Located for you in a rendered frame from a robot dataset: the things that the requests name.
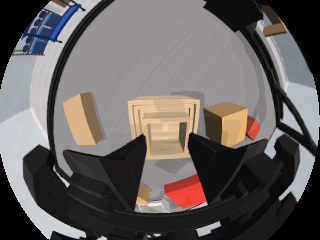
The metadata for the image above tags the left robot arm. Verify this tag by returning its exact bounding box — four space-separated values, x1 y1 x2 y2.
85 232 101 240

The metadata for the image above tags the small red block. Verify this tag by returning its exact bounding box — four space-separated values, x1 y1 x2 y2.
245 116 260 140

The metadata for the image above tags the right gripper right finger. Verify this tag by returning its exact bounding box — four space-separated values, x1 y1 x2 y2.
188 132 268 205

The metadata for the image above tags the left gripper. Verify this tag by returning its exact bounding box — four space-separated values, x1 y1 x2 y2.
135 232 167 240

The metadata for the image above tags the flat red board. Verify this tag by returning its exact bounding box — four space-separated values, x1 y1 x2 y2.
164 173 207 208

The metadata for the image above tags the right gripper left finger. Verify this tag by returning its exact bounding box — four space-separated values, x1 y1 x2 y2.
63 133 147 212

